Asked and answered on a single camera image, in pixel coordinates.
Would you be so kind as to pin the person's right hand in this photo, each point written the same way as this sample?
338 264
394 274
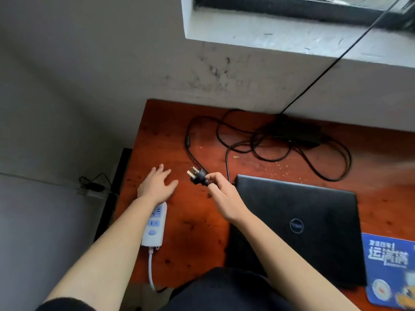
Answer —
227 200

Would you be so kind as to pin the person's left hand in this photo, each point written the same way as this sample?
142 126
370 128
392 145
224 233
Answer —
155 187

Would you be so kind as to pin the person's left middle finger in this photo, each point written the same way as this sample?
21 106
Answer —
159 170

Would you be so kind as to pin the person's right thumb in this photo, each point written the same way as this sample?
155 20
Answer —
212 188

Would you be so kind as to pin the person's left thumb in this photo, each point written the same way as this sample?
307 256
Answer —
171 186

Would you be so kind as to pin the person's left forearm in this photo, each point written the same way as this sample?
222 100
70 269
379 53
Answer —
103 252

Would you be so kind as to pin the person's right forearm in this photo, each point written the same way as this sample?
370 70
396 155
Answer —
285 265

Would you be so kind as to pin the white power strip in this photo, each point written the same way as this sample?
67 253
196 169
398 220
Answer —
155 225

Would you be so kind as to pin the black laptop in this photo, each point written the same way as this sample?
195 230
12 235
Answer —
301 223

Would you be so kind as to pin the black laptop power adapter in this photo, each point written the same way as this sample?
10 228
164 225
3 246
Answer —
296 130

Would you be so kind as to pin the person's black trousers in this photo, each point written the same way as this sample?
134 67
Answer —
227 291

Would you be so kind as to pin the person's black sleeve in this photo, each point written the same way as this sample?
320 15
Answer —
64 305

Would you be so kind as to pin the white window sill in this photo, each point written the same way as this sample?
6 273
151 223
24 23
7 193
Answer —
291 35

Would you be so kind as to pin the blue printed mouse pad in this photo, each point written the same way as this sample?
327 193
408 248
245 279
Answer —
390 272

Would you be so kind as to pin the dark window frame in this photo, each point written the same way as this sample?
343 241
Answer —
304 8

